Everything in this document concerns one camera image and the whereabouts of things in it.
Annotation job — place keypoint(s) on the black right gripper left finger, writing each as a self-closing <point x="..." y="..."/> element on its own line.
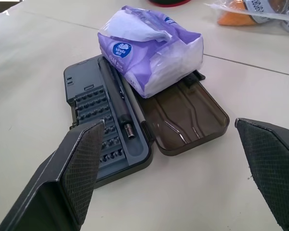
<point x="62" y="173"/>

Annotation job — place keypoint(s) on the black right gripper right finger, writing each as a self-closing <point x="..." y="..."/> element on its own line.
<point x="274" y="163"/>

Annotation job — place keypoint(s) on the grey screwdriver bit case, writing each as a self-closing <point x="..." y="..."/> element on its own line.
<point x="144" y="125"/>

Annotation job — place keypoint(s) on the purple tissue pack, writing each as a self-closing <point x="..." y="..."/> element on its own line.
<point x="151" y="50"/>

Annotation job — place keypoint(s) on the clear bag with orange item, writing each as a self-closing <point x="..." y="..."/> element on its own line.
<point x="260" y="12"/>

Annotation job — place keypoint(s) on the red and black round object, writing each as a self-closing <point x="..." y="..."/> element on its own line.
<point x="169" y="2"/>

